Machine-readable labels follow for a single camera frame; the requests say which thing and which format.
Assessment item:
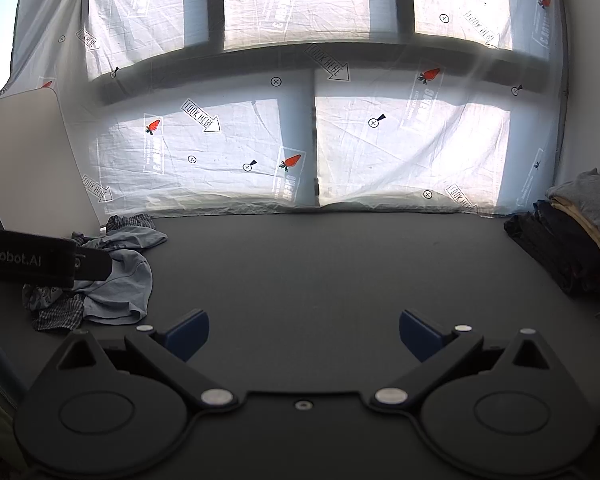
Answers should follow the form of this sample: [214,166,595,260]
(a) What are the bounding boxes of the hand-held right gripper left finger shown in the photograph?
[29,309,239,408]

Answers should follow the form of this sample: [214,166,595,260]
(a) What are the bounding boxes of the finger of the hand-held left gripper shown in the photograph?
[74,246,114,282]

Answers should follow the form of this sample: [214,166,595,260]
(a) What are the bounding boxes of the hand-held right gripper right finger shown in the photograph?
[370,309,577,408]

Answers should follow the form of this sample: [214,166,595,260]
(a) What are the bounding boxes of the light blue t-shirt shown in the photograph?
[71,225,169,325]

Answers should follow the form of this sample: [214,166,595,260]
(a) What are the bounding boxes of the blue plaid shirt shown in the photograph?
[22,214,157,332]

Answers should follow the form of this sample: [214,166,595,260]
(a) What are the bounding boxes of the white board panel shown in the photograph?
[0,89,106,286]

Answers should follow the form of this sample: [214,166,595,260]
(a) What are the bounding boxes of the black folded garment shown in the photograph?
[504,212,600,297]

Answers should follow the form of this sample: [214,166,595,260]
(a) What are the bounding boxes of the dark blue folded garment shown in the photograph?
[532,200,600,281]

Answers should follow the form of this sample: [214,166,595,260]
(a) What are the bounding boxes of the white printed curtain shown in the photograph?
[10,0,568,218]

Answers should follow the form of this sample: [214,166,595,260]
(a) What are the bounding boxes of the beige folded garment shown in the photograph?
[550,197,600,258]

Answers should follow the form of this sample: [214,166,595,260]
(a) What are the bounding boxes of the grey folded garment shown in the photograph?
[545,169,600,261]

